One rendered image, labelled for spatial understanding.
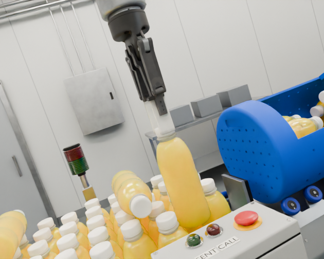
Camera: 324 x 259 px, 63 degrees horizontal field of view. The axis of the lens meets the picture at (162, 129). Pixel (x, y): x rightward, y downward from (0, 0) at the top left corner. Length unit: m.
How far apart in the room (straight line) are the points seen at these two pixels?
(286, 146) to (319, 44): 4.84
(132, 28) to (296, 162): 0.47
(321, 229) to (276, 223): 0.39
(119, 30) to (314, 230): 0.65
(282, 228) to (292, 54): 4.77
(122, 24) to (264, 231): 0.41
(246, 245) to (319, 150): 0.40
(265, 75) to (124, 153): 2.61
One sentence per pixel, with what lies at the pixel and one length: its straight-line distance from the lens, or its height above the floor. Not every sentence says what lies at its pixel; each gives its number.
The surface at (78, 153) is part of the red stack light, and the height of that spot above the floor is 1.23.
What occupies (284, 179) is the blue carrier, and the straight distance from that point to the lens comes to 0.69.
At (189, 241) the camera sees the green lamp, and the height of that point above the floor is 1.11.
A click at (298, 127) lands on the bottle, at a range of 0.78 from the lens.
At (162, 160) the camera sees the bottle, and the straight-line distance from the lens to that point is 0.52.
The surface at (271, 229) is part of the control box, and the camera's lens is 0.42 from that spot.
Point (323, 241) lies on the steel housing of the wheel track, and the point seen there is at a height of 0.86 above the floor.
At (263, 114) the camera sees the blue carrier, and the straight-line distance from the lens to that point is 0.70.
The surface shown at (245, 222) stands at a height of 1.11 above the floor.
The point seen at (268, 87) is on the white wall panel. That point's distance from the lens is 4.78.
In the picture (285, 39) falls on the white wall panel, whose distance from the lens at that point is 5.08.
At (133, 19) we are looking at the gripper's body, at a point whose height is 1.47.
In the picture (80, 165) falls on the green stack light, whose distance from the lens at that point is 0.97.
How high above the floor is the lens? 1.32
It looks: 7 degrees down
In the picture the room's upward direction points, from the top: 19 degrees counter-clockwise
